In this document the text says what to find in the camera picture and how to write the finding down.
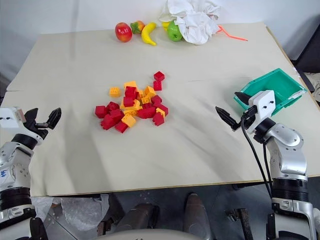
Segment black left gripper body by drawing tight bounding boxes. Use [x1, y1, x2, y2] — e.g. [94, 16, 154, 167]
[23, 121, 50, 141]

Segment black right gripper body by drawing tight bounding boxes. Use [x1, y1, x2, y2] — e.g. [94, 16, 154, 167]
[231, 105, 260, 131]

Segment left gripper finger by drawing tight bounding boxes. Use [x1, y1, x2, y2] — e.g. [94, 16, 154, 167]
[24, 107, 40, 127]
[45, 107, 63, 131]

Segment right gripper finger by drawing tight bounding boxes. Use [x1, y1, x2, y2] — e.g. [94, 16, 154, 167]
[233, 91, 252, 111]
[215, 105, 239, 130]

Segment green plastic bin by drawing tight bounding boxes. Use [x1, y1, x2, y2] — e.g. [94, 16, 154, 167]
[233, 67, 309, 118]

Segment patterned beige cloth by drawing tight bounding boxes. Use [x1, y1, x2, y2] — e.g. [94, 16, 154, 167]
[301, 71, 320, 104]

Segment crumpled white cloth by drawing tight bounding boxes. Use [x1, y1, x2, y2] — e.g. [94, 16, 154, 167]
[158, 0, 223, 46]

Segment clear bubble wrap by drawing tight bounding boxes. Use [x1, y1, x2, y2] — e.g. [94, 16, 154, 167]
[30, 193, 110, 232]

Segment green toy apple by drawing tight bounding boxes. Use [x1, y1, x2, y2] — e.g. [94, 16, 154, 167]
[166, 20, 184, 43]

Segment dark rounded brown shape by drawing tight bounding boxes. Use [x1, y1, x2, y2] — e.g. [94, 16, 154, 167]
[183, 192, 211, 239]
[112, 202, 161, 235]

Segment grey metal plate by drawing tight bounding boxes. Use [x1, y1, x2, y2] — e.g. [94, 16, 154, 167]
[42, 204, 101, 240]

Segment red toy apple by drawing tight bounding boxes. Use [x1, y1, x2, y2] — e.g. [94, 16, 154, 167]
[114, 22, 133, 43]

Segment yellow toy banana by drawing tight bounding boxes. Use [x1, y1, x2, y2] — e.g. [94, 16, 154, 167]
[140, 22, 158, 47]

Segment orange toy fruit green leaves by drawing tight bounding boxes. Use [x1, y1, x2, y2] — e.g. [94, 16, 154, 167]
[129, 20, 146, 35]

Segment white rounded robot torso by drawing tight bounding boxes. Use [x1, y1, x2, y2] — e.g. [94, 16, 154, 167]
[91, 228, 204, 240]

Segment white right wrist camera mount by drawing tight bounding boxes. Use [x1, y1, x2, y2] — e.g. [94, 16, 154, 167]
[247, 89, 277, 131]

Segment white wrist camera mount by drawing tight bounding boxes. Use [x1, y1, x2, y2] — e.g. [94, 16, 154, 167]
[0, 106, 27, 130]
[247, 89, 277, 131]

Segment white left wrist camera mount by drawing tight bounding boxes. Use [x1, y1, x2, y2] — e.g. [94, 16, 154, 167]
[0, 106, 27, 130]

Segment long black robot cable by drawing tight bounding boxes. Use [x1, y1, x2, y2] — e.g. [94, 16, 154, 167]
[240, 117, 274, 200]

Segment short black robot cable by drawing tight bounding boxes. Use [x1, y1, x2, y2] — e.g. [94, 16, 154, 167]
[262, 141, 275, 187]

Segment orange cord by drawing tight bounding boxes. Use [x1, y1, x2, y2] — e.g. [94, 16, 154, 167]
[216, 24, 249, 42]

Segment rusty metal bracket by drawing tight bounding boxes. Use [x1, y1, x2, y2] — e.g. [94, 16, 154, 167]
[224, 207, 254, 240]

